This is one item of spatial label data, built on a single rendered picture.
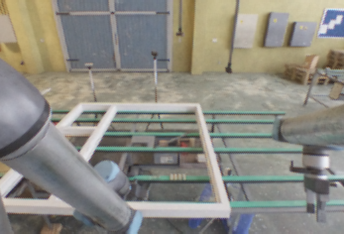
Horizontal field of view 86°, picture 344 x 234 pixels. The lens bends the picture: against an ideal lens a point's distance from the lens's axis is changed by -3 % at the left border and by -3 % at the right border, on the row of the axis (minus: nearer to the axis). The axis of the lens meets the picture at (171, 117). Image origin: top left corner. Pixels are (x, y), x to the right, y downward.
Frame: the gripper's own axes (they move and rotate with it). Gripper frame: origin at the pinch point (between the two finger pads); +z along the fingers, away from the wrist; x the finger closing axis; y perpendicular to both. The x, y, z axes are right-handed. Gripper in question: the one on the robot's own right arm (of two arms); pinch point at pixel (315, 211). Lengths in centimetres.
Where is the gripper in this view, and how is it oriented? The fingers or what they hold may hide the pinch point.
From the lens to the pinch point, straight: 98.3
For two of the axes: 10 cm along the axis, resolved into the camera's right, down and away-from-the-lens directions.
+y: 9.4, 0.4, -3.4
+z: -0.9, 9.9, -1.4
